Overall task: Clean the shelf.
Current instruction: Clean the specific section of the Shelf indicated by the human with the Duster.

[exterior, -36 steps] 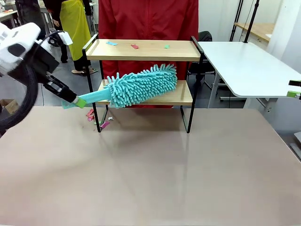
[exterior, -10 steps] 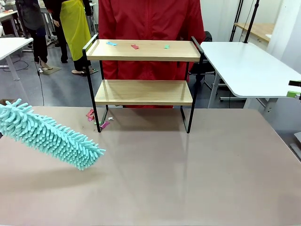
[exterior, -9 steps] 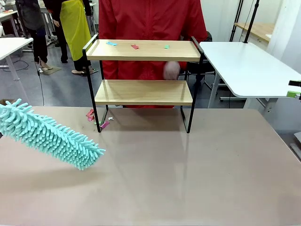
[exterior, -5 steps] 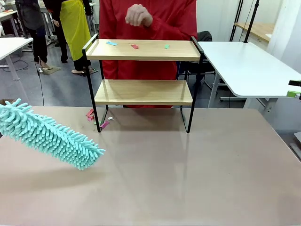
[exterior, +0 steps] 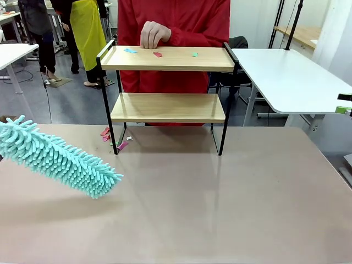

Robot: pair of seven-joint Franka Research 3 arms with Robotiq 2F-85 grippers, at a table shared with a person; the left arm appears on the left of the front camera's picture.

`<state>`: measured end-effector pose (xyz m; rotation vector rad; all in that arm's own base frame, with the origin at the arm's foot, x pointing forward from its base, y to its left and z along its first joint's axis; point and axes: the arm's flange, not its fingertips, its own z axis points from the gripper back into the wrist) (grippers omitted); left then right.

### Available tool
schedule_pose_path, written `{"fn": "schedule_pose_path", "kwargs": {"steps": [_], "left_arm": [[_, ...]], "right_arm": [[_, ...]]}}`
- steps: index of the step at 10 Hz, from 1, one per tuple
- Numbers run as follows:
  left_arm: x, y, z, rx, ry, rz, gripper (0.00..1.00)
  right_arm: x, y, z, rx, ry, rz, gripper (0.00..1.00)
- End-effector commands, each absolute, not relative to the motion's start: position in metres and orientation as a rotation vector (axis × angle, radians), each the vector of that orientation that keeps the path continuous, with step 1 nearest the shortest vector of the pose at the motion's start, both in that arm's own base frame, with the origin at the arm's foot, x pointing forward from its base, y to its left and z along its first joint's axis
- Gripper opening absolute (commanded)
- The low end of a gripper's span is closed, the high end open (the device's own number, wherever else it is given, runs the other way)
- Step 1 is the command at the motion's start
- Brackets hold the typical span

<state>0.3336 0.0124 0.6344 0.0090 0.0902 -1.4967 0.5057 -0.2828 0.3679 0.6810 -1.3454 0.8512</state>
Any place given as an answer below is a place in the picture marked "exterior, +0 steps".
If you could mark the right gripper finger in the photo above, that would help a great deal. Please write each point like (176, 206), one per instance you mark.
(345, 97)
(341, 110)

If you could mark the teal chenille duster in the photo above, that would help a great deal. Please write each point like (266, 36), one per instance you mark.
(55, 156)

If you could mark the person's left forearm red sleeve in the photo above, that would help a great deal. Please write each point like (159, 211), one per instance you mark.
(192, 37)

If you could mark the two-tier wood metal shelf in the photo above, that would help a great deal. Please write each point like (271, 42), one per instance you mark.
(165, 59)

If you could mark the person's left hand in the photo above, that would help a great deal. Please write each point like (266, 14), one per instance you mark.
(154, 33)

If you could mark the large white rounded table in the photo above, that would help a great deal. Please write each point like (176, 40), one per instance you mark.
(288, 77)

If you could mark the light wooden bench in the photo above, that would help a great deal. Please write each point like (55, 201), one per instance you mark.
(302, 35)

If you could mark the black stand pole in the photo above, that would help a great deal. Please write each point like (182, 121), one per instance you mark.
(294, 26)

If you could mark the black tripod stand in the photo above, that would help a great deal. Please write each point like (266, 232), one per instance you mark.
(277, 24)

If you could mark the black chair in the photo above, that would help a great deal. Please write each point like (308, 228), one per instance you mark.
(239, 42)

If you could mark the small green paper scrap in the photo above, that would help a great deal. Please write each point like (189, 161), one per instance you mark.
(195, 54)

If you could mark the person in red jacket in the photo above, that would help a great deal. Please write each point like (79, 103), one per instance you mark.
(192, 16)

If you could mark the crimson paper scrap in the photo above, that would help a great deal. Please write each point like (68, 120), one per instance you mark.
(157, 54)

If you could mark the white paper scrap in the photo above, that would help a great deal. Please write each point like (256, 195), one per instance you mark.
(129, 138)

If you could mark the blue paper scrap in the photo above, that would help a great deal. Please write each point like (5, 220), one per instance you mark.
(130, 50)

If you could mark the purple paper scrap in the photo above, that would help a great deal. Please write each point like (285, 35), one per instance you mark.
(123, 145)

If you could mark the folded red paper scrap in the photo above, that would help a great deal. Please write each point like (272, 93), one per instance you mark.
(105, 131)

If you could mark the person in yellow apron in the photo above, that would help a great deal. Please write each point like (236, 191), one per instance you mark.
(88, 33)

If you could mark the grey floor mat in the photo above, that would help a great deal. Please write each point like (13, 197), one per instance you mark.
(60, 82)

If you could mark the person in black clothes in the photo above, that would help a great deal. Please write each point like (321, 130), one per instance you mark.
(41, 19)

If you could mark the small white table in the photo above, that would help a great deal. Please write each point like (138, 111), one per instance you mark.
(13, 52)

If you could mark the brown cardboard box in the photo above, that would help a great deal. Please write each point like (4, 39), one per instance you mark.
(3, 118)

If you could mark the white workbench table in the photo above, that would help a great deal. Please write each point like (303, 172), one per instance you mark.
(8, 17)

